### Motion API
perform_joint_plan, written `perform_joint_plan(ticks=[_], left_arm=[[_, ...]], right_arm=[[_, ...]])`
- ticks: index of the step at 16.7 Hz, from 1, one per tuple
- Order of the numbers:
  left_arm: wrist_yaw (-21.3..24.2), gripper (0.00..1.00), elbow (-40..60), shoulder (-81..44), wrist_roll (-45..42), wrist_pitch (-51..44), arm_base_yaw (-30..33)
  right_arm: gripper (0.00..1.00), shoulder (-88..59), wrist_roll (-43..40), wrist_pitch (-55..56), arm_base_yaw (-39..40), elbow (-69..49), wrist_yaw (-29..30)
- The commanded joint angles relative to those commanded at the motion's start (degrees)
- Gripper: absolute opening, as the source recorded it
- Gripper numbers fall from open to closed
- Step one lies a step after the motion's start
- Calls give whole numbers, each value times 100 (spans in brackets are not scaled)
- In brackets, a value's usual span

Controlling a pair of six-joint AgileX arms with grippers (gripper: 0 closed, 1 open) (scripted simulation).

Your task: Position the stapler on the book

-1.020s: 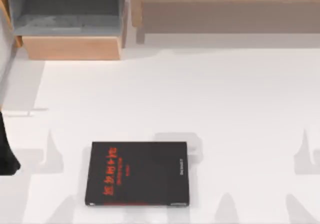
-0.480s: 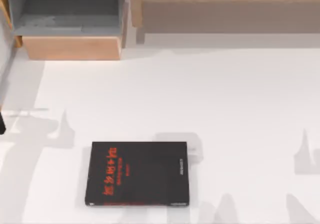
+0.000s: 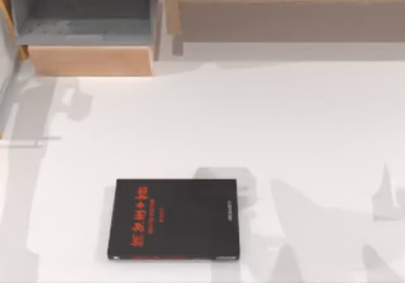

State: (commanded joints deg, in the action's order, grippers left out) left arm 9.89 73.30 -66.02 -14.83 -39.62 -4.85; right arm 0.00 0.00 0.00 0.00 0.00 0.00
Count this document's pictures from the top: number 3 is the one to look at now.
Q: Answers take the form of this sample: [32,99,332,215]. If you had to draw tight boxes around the black book with red lettering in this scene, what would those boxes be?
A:
[106,178,241,263]

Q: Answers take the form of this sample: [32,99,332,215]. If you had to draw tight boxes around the pale wooden drawer front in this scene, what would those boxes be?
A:
[28,44,155,77]

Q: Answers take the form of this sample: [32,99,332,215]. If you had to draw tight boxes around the wooden cupboard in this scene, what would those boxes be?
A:
[160,0,405,56]

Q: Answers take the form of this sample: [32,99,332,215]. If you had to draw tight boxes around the pulled-out drawer with grey inside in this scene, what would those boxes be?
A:
[15,0,159,47]

